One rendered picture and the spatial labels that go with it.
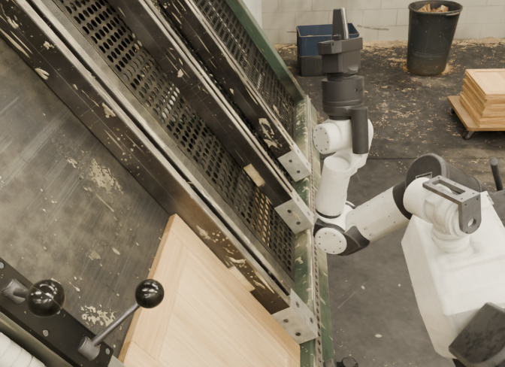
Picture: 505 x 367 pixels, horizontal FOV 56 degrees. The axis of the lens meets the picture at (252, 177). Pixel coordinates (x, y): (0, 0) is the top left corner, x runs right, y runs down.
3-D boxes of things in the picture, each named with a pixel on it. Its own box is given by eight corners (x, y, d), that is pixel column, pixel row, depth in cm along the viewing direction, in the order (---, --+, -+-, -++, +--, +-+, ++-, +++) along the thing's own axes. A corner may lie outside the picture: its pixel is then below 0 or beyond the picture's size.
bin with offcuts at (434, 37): (458, 77, 482) (470, 11, 446) (405, 78, 486) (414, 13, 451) (443, 59, 525) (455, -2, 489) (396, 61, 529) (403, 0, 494)
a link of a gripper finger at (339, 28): (346, 7, 96) (347, 39, 98) (332, 9, 98) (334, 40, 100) (342, 7, 95) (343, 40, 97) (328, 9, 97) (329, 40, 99)
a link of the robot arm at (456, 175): (421, 195, 113) (473, 168, 105) (430, 228, 108) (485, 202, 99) (388, 179, 108) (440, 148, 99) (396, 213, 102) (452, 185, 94)
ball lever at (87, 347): (91, 371, 60) (173, 299, 62) (69, 355, 59) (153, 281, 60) (90, 353, 64) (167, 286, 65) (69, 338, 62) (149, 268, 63)
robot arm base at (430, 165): (433, 195, 113) (476, 168, 106) (452, 241, 105) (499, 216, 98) (392, 173, 105) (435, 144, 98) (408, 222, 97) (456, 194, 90)
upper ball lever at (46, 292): (12, 313, 57) (53, 327, 47) (-14, 294, 55) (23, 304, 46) (35, 287, 59) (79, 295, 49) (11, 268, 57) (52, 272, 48)
